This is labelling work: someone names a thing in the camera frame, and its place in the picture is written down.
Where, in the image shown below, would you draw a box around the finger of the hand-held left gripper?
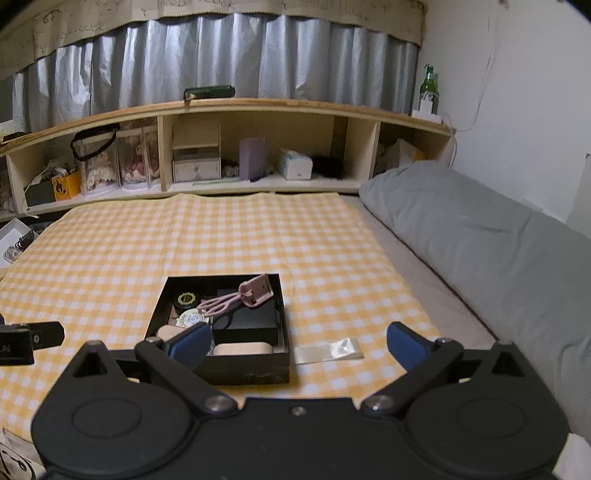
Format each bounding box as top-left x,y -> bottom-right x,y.
28,322 -> 65,350

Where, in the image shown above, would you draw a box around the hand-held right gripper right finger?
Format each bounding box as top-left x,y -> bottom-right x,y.
359,322 -> 551,418

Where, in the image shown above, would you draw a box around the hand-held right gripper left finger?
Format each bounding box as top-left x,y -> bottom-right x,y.
50,322 -> 239,418

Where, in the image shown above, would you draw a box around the small black box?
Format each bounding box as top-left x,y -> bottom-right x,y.
212,288 -> 280,344

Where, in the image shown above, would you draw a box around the pink scissors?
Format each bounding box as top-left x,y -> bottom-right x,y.
198,273 -> 276,319

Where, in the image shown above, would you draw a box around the clear plastic wrapper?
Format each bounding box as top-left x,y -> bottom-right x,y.
294,338 -> 366,367

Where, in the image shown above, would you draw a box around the yellow checked blanket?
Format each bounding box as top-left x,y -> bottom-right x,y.
0,193 -> 443,444

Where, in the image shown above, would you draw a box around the white open box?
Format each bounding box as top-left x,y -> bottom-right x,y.
0,218 -> 38,267

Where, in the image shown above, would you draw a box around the grey pillow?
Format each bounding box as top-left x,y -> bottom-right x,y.
359,161 -> 591,437

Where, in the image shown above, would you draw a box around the dark green box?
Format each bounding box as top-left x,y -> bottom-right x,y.
24,178 -> 56,208

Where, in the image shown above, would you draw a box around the yellow box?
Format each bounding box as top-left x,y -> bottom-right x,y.
52,172 -> 82,202

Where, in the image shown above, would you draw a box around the white mini drawer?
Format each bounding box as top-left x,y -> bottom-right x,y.
172,124 -> 222,184

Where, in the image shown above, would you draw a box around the clear doll display case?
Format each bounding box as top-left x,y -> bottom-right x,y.
115,127 -> 161,191

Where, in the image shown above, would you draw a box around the dark fluffy item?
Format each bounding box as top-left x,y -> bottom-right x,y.
311,154 -> 345,180

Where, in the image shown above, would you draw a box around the purple container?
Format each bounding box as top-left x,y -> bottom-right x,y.
239,137 -> 270,182

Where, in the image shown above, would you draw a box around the tissue box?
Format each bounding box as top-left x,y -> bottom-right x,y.
277,148 -> 314,180

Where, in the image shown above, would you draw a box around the wooden shelf unit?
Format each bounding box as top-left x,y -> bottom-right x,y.
0,97 -> 457,219

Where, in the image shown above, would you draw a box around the dark green case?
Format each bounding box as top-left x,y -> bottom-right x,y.
184,85 -> 235,102

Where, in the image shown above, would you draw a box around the green glass bottle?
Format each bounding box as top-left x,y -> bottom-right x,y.
419,65 -> 440,114

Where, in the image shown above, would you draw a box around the silver curtain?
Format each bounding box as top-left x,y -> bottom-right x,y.
11,11 -> 422,136

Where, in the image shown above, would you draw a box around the white cable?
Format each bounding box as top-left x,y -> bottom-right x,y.
455,0 -> 506,136

